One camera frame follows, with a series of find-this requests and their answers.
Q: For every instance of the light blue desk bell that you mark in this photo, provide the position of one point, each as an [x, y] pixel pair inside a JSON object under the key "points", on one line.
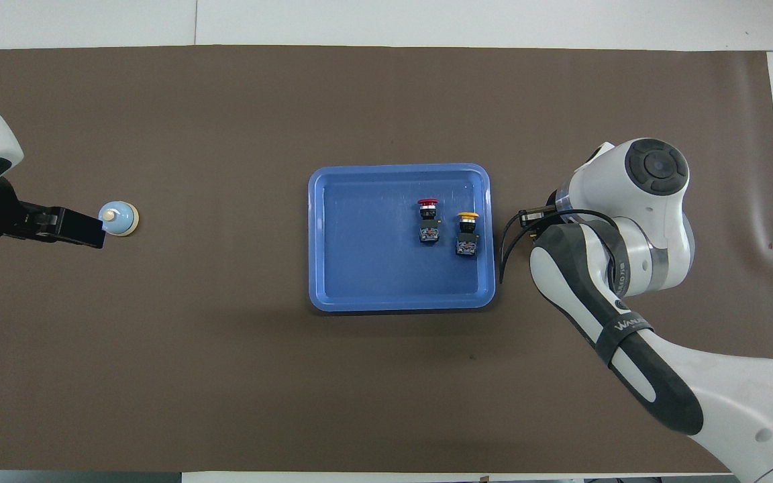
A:
{"points": [[121, 220]]}

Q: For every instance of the red push button switch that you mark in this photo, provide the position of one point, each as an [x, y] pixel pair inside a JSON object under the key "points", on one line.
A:
{"points": [[429, 228]]}

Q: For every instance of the blue plastic tray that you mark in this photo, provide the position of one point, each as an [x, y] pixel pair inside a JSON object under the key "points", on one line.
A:
{"points": [[373, 268]]}

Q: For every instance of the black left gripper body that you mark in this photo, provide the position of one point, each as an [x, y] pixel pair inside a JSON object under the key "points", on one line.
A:
{"points": [[4, 221]]}

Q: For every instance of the brown table mat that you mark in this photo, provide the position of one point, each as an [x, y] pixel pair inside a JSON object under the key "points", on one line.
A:
{"points": [[225, 376]]}

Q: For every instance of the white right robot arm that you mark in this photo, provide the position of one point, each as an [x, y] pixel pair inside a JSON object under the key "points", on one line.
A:
{"points": [[655, 221]]}

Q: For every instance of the yellow push button switch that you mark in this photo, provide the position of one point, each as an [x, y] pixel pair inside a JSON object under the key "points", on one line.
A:
{"points": [[468, 241]]}

